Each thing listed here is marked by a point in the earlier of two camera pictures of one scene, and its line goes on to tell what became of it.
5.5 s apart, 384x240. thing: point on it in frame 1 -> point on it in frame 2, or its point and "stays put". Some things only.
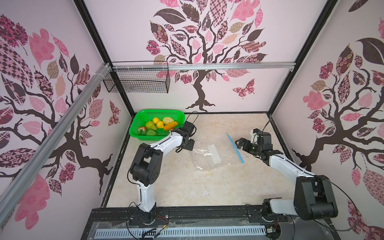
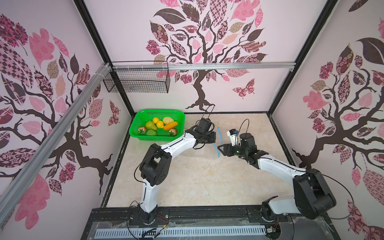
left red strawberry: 142,129 stays put
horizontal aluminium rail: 263,67 stays put
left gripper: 190,146 -> 212,139
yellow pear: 167,120 stays put
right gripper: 242,140 -> 227,147
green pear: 150,125 stays put
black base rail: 210,217 stays put
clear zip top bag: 221,152 -> 219,133
